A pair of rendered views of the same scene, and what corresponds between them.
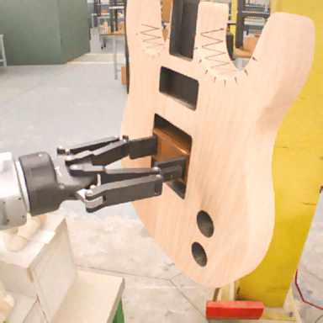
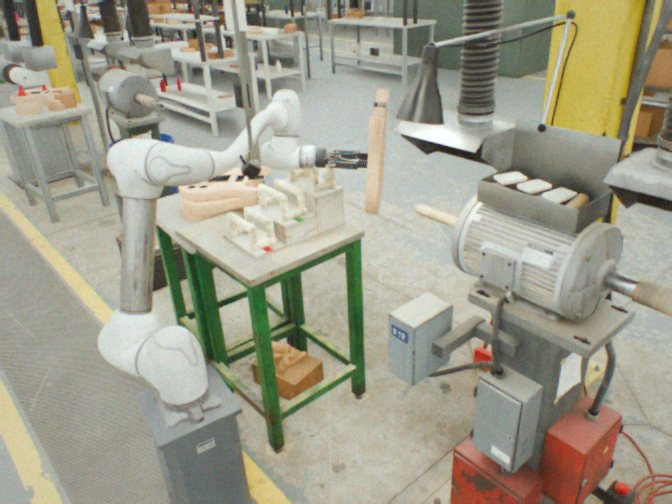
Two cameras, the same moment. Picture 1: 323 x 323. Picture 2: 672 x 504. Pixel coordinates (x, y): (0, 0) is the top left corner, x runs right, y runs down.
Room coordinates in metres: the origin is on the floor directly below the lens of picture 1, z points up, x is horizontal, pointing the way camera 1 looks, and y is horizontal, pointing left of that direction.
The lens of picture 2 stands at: (-1.21, -1.21, 1.99)
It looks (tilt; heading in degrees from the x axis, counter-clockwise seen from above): 28 degrees down; 41
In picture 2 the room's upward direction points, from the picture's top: 3 degrees counter-clockwise
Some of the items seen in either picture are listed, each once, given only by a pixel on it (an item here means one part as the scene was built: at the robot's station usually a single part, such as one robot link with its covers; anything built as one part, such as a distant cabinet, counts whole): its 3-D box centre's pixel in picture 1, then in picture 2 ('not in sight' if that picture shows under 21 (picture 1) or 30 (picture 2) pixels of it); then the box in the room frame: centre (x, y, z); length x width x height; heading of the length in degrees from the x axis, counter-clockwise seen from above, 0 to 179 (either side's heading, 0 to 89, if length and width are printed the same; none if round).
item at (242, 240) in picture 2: not in sight; (254, 240); (0.15, 0.41, 0.94); 0.27 x 0.15 x 0.01; 79
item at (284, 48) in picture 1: (271, 55); (376, 128); (0.32, -0.11, 1.44); 0.07 x 0.04 x 0.09; 31
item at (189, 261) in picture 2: not in sight; (202, 318); (0.07, 0.76, 0.45); 0.05 x 0.05 x 0.90; 80
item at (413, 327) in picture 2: not in sight; (444, 353); (-0.10, -0.63, 0.99); 0.24 x 0.21 x 0.26; 80
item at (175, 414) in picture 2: not in sight; (187, 398); (-0.48, 0.08, 0.73); 0.22 x 0.18 x 0.06; 72
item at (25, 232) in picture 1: (29, 225); (324, 184); (0.44, 0.25, 1.12); 0.11 x 0.03 x 0.03; 169
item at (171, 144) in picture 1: (176, 153); not in sight; (0.42, -0.02, 1.28); 0.10 x 0.03 x 0.05; 31
